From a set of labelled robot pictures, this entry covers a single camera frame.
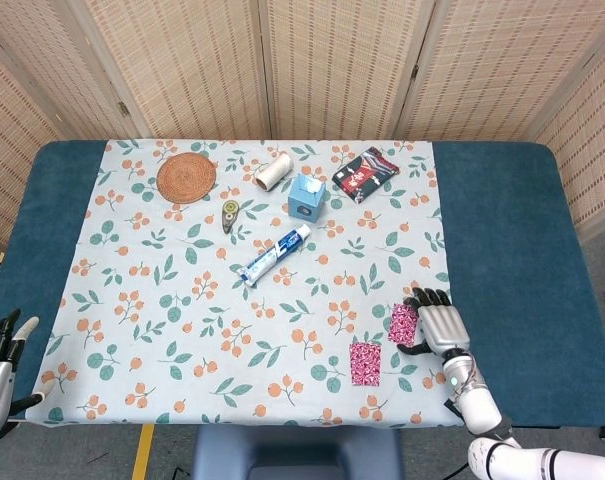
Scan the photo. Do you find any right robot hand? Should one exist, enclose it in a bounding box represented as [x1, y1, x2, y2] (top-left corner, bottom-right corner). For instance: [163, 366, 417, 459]
[396, 286, 472, 357]

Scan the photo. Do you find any black and red snack packet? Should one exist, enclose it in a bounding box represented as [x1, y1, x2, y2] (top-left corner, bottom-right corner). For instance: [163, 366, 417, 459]
[331, 147, 401, 205]

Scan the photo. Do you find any blue white toothpaste tube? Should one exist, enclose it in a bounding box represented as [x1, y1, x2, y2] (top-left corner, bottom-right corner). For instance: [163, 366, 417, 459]
[236, 223, 312, 288]

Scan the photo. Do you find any small blue cardboard box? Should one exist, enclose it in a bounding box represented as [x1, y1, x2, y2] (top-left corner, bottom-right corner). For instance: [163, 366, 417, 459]
[287, 174, 327, 221]

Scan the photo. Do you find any grey-blue robot torso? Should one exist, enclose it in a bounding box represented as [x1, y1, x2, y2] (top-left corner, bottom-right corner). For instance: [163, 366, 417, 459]
[191, 425, 406, 480]

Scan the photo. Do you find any floral leaf-print tablecloth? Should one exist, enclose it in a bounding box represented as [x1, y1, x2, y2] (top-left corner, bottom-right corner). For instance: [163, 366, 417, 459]
[24, 138, 466, 429]

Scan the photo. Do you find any bamboo folding screen panel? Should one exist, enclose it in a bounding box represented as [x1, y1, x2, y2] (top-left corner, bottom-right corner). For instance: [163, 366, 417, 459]
[394, 0, 605, 144]
[66, 0, 273, 141]
[0, 27, 66, 251]
[0, 0, 151, 141]
[256, 0, 438, 141]
[529, 37, 605, 241]

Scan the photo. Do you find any cream thread roll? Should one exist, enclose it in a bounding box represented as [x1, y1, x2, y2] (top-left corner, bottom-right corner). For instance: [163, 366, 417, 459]
[253, 152, 294, 193]

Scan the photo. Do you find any green correction tape dispenser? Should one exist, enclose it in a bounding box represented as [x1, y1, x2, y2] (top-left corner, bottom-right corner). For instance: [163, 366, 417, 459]
[220, 199, 239, 235]

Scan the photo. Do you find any round woven rattan coaster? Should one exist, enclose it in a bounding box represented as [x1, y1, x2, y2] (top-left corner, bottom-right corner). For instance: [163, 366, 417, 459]
[156, 153, 218, 205]

